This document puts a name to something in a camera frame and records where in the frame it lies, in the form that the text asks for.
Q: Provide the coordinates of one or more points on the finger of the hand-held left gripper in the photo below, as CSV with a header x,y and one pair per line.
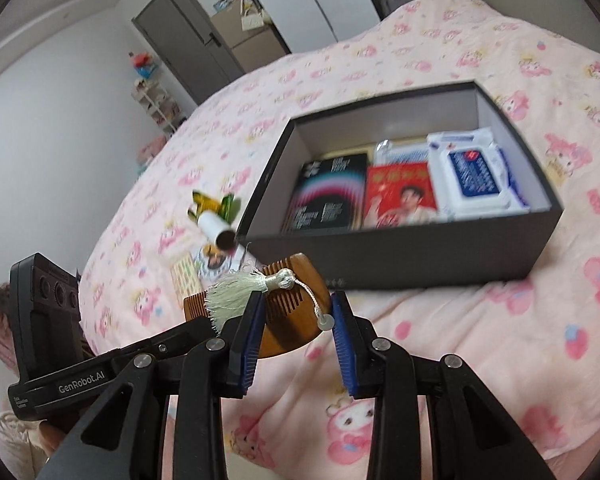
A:
x,y
180,335

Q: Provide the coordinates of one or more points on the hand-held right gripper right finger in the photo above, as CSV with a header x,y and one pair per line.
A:
x,y
345,345

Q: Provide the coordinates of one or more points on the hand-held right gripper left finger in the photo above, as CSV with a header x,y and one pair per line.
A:
x,y
250,345

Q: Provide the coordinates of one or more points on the wooden comb with tassel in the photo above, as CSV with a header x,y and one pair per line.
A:
x,y
285,335

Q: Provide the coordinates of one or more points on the black cardboard box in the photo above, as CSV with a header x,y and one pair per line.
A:
x,y
405,260

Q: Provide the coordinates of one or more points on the black printed box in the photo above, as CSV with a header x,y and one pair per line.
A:
x,y
325,195

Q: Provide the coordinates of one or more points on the red photo card packet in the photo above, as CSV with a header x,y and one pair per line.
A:
x,y
395,195

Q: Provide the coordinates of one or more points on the white wet wipes pack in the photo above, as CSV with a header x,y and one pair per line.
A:
x,y
475,175

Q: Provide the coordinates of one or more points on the person's left forearm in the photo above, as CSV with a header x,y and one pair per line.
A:
x,y
15,440

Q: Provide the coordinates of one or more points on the person's left hand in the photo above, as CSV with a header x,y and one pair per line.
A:
x,y
55,435

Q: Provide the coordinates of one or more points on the yellow grid card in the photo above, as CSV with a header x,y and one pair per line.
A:
x,y
185,277

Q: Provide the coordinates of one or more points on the round sticker pack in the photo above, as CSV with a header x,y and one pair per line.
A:
x,y
215,262

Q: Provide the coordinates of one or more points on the white paper roll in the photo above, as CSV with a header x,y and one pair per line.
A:
x,y
215,227

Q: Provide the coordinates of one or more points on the green snack wrapper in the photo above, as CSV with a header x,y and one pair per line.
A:
x,y
210,203

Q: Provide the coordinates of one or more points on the pink printed blanket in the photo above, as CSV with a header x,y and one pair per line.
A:
x,y
480,360

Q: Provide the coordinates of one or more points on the pink plush toy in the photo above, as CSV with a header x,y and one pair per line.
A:
x,y
152,150

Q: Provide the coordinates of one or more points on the white shelf rack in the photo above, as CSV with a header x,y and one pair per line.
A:
x,y
157,105

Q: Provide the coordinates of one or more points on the red plush toy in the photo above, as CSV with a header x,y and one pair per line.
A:
x,y
142,62

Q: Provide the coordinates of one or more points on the grey door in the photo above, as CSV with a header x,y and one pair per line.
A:
x,y
180,40

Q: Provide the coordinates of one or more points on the beige cabinet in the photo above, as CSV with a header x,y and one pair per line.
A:
x,y
255,45

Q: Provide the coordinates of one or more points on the white handbag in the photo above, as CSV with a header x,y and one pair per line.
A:
x,y
252,21

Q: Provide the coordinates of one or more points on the white wardrobe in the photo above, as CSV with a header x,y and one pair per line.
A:
x,y
320,0

